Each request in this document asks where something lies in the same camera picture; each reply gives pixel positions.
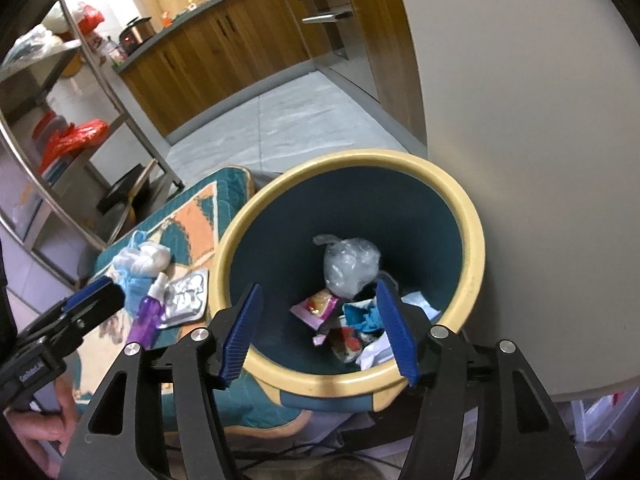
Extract purple spray bottle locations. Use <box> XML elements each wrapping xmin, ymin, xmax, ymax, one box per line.
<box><xmin>127</xmin><ymin>272</ymin><xmax>171</xmax><ymax>348</ymax></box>

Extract small red plastic bag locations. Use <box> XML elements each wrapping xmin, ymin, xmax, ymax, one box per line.
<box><xmin>75</xmin><ymin>4</ymin><xmax>106</xmax><ymax>36</ymax></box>

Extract white labelled pouch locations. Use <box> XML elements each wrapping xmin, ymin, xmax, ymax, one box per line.
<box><xmin>357</xmin><ymin>290</ymin><xmax>443</xmax><ymax>370</ymax></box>

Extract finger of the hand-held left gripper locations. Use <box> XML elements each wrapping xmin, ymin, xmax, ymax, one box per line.
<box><xmin>30</xmin><ymin>282</ymin><xmax>127</xmax><ymax>356</ymax></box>
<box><xmin>61</xmin><ymin>275</ymin><xmax>115</xmax><ymax>313</ymax></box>

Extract yellow-rimmed teal waste bin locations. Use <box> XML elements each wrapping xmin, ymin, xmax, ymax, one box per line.
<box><xmin>207</xmin><ymin>149</ymin><xmax>486</xmax><ymax>413</ymax></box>

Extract silver blister pack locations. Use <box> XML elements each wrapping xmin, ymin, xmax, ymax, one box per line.
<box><xmin>156</xmin><ymin>268</ymin><xmax>210</xmax><ymax>330</ymax></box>

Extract red snack wrapper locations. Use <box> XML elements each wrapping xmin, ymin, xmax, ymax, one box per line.
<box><xmin>330</xmin><ymin>327</ymin><xmax>366</xmax><ymax>363</ymax></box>

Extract clear plastic bag ball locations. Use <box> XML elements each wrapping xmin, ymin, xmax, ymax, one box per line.
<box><xmin>312</xmin><ymin>234</ymin><xmax>382</xmax><ymax>297</ymax></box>

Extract plastic storage box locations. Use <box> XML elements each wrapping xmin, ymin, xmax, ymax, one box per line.
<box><xmin>30</xmin><ymin>110</ymin><xmax>68</xmax><ymax>181</ymax></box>

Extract stainless built-in oven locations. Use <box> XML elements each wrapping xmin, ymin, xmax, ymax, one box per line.
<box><xmin>280</xmin><ymin>0</ymin><xmax>383</xmax><ymax>106</ymax></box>

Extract steel shelf rack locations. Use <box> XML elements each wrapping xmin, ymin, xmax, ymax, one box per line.
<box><xmin>0</xmin><ymin>0</ymin><xmax>186</xmax><ymax>291</ymax></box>

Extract white plastic bag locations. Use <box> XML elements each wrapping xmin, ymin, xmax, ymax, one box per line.
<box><xmin>2</xmin><ymin>25</ymin><xmax>66</xmax><ymax>61</ymax></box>

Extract teal blue wrapper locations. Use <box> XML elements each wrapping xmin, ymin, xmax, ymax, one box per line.
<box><xmin>342</xmin><ymin>297</ymin><xmax>388</xmax><ymax>336</ymax></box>

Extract dark rice cooker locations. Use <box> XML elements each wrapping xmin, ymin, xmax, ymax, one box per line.
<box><xmin>119</xmin><ymin>16</ymin><xmax>157</xmax><ymax>56</ymax></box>

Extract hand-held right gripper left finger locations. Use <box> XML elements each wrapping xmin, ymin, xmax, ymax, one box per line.
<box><xmin>59</xmin><ymin>283</ymin><xmax>264</xmax><ymax>480</ymax></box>

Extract teal and cream quilted cloth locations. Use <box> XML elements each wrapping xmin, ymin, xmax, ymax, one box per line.
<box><xmin>65</xmin><ymin>165</ymin><xmax>321</xmax><ymax>433</ymax></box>

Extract wooden kitchen cabinets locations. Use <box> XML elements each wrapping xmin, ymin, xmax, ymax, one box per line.
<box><xmin>117</xmin><ymin>0</ymin><xmax>426</xmax><ymax>146</ymax></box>

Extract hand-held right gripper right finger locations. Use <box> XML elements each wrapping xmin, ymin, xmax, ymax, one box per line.
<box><xmin>375</xmin><ymin>279</ymin><xmax>587</xmax><ymax>480</ymax></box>

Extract blue face mask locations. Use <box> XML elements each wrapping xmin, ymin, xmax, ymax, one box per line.
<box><xmin>107</xmin><ymin>230</ymin><xmax>173</xmax><ymax>313</ymax></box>

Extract pink snack wrapper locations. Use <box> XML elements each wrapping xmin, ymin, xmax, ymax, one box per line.
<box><xmin>291</xmin><ymin>290</ymin><xmax>343</xmax><ymax>331</ymax></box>

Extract black frying pan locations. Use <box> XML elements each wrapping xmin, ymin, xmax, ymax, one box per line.
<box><xmin>96</xmin><ymin>159</ymin><xmax>158</xmax><ymax>213</ymax></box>

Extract person's left hand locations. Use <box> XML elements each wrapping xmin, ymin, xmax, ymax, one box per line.
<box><xmin>5</xmin><ymin>375</ymin><xmax>81</xmax><ymax>458</ymax></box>

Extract grey kitchen countertop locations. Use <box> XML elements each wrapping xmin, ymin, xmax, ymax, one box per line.
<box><xmin>111</xmin><ymin>0</ymin><xmax>273</xmax><ymax>73</ymax></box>

